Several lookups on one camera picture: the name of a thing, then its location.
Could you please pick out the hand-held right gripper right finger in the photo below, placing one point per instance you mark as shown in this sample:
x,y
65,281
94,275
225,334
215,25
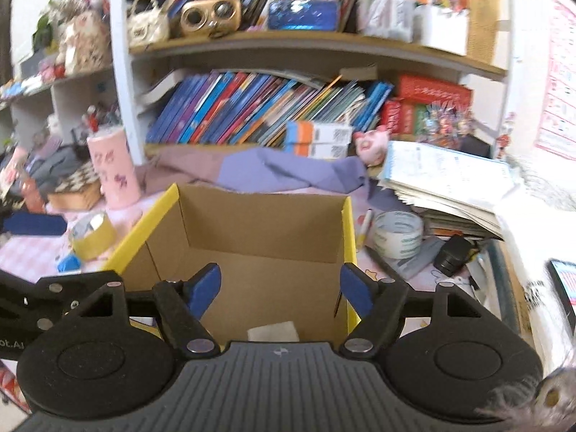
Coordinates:
x,y
357,289

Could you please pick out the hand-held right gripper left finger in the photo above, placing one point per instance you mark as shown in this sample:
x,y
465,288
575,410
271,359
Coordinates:
x,y
204,289

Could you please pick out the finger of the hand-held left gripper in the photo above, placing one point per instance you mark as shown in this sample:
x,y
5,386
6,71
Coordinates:
x,y
49,297

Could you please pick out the small blue plastic toy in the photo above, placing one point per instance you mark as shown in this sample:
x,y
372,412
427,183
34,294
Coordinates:
x,y
69,262

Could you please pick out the yellow tape roll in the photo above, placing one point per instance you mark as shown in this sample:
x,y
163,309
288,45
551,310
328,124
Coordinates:
x,y
92,235

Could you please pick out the white charger plug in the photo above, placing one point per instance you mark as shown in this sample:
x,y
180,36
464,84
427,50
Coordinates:
x,y
272,330

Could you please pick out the yellow-edged cardboard box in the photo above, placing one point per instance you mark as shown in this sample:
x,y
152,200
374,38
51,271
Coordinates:
x,y
252,220

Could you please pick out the white marker pen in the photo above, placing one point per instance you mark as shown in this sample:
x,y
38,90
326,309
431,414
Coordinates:
x,y
364,229

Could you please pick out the clear tape roll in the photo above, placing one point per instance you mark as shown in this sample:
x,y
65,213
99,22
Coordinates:
x,y
398,234

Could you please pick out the dark blue flat case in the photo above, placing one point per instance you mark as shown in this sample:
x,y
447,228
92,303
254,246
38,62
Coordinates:
x,y
33,224

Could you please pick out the black power adapter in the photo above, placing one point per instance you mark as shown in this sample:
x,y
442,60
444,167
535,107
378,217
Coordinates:
x,y
452,254

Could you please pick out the wooden chessboard box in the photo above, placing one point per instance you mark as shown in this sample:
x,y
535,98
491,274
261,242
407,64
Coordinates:
x,y
74,186

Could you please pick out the grey jacket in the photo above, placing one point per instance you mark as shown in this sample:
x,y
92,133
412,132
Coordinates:
x,y
56,162

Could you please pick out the purple cloth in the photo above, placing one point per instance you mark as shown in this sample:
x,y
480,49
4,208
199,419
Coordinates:
x,y
270,166

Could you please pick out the stack of paper workbooks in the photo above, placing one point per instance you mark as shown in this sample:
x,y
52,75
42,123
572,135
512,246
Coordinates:
x,y
445,180

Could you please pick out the pink cylindrical pen holder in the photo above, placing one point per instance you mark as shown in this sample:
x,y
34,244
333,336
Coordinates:
x,y
113,171

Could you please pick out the pink pig plush toy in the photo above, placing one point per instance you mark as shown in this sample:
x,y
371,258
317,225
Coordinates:
x,y
371,145

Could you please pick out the orange and white carton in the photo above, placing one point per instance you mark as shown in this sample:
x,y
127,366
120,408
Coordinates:
x,y
317,150
317,132

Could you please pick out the white plastic bag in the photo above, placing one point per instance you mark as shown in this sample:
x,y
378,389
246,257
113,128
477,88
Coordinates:
x,y
535,234

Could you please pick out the row of colourful books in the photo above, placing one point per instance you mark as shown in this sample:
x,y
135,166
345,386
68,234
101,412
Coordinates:
x,y
225,103

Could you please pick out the colourful candy bag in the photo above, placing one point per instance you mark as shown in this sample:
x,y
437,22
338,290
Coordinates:
x,y
443,119

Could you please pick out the white cubby shelf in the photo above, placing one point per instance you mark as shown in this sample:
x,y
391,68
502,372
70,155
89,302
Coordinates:
x,y
63,94

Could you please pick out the black-framed screen device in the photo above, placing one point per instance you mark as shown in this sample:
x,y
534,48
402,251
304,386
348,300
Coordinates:
x,y
563,283

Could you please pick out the grey fur pompom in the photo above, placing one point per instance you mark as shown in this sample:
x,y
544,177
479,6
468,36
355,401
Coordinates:
x,y
531,402

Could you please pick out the red boxed book set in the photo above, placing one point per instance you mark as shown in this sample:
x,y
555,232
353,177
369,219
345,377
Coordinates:
x,y
434,94

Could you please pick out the dried flower bouquet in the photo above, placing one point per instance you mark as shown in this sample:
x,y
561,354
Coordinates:
x,y
81,38

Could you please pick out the gold retro speaker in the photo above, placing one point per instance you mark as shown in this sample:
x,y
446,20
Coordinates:
x,y
211,17

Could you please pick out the white stationery organiser boxes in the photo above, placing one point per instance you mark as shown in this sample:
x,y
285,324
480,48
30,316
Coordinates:
x,y
443,27

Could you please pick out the shiny blue pouch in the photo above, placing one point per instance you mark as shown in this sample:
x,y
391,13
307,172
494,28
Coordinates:
x,y
303,15

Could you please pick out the pink wall poster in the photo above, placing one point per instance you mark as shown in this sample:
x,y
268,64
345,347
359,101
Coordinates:
x,y
560,76

